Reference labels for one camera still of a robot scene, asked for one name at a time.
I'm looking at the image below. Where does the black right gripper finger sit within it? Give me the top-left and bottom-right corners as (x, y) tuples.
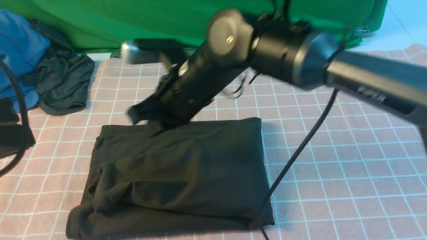
(126, 94), (170, 125)

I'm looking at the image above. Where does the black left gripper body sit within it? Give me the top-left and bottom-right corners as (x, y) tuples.
(0, 98), (24, 159)

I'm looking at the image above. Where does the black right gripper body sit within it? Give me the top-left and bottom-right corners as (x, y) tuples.
(157, 45), (248, 125)

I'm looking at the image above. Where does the dark gray long-sleeve shirt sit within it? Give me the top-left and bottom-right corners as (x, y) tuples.
(66, 117), (270, 240)

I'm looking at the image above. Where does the crumpled dark gray garment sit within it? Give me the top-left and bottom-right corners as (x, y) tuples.
(22, 19), (95, 115)

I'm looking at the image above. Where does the blue crumpled garment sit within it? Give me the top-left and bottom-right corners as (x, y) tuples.
(0, 9), (50, 109)

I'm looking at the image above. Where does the green backdrop cloth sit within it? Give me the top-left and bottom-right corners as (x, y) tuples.
(0, 0), (387, 52)

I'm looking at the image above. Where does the metal binder clip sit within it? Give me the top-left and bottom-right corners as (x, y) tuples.
(354, 25), (370, 38)

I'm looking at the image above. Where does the pink checkered tablecloth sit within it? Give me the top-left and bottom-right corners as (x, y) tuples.
(0, 59), (427, 240)

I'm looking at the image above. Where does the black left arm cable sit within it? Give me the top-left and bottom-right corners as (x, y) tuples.
(0, 59), (29, 177)

